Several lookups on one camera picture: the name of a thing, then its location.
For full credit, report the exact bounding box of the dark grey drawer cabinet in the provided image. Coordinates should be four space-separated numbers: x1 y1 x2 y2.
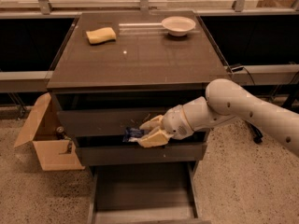
46 10 233 224

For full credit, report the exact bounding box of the blue rxbar wrapper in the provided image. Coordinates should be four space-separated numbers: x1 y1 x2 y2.
122 127 145 143

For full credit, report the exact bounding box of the white bowl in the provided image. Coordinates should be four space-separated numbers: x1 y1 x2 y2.
162 16 196 36

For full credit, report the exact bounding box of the bottom drawer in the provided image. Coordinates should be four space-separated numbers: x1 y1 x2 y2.
87 162 211 224

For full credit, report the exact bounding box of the drawer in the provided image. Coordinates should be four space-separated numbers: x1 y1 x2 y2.
87 162 211 224
76 131 209 166
52 90 204 137

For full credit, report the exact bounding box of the top drawer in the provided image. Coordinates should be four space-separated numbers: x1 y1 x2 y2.
52 90 204 137

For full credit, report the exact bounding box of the black power adapter with cable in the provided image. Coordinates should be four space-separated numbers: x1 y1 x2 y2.
226 63 256 86

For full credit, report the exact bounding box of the black wheeled stand leg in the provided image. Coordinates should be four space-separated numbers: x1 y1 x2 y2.
248 123 263 144

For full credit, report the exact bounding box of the cardboard box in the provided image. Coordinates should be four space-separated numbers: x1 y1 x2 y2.
14 93 85 171

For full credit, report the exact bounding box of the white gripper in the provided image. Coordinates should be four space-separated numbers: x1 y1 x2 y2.
137 105 194 148

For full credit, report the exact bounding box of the can in cardboard box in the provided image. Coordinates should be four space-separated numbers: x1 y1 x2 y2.
56 126 67 139

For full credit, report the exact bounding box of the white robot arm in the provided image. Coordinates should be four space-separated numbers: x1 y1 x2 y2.
137 79 299 155

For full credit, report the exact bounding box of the yellow sponge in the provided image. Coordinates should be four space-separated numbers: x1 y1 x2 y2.
86 27 116 45

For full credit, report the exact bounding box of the middle drawer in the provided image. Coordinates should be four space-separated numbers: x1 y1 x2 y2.
76 131 209 166

